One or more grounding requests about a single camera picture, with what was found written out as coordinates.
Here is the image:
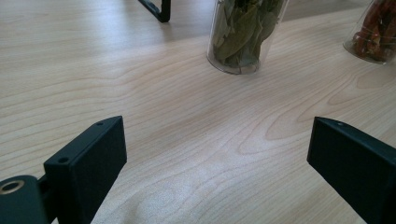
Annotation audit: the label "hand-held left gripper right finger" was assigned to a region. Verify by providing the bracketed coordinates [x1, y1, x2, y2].
[306, 117, 396, 224]

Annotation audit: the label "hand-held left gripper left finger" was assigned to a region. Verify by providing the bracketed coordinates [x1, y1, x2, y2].
[43, 116, 128, 224]

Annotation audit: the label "glass jar dried red chili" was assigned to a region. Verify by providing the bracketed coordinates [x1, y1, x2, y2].
[343, 0, 396, 65]

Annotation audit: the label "black metal shelf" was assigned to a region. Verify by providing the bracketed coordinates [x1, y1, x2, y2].
[137, 0, 172, 23]

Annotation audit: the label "tall glass jar bay leaves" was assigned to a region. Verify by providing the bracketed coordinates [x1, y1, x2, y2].
[206, 0, 290, 76]

